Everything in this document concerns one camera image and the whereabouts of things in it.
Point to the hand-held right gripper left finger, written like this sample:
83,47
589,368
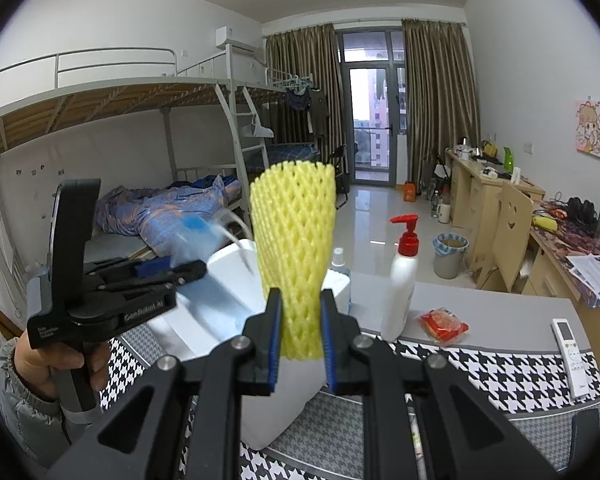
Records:
275,340

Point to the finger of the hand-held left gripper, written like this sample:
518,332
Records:
190,271
147,267

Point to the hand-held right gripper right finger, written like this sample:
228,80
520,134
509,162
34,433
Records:
330,345

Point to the clear plastic bag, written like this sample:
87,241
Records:
189,223

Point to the white foam box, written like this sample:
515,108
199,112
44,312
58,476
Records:
280,420

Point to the yellow foam net sleeve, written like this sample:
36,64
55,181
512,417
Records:
292,235

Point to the person's left forearm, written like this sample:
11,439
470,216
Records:
17,425

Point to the person's left hand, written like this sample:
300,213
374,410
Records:
37,372

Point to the blue orange blanket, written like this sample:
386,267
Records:
155,210

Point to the clear blue spray bottle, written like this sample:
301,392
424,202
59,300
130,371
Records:
341,285

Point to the white red pump lotion bottle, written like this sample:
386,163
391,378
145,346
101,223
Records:
400,290

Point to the red snack packet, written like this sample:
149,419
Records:
441,326

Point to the grey trash bin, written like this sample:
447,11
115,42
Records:
450,260

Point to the small white metal bunk bed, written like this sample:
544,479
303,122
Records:
280,152

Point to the blue plaid bedding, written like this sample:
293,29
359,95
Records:
285,151

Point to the white hanging bag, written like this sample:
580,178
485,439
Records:
255,130

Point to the large white metal bunk bed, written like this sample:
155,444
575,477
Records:
105,105

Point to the black folding chair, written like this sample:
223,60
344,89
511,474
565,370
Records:
339,175

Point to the orange jug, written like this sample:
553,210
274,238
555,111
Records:
410,192

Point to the houndstooth table cloth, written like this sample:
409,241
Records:
505,375

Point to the cluster of plastic bottles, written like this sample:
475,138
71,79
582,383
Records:
442,205

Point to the dark hanging clothes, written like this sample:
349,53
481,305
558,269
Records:
305,105

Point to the plain wooden desk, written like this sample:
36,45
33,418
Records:
475,195

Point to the wooden chair with smiley cutout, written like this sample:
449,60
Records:
507,230

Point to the brown curtain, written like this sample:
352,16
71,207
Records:
305,70
440,100

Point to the wooden desk with patterned cover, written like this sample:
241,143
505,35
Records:
555,270

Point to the white air conditioner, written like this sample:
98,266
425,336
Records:
235,37

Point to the glass balcony door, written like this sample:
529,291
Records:
375,110

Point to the white remote control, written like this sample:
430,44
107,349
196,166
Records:
572,360

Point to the yellow item on desk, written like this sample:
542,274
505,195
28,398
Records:
545,221

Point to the green plastic item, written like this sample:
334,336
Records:
508,157

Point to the printed paper sheets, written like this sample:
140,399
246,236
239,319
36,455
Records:
592,275

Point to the black phone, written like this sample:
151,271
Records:
587,435

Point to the black headphones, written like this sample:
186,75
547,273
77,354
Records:
580,209

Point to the cartoon wall poster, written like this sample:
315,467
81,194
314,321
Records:
590,127

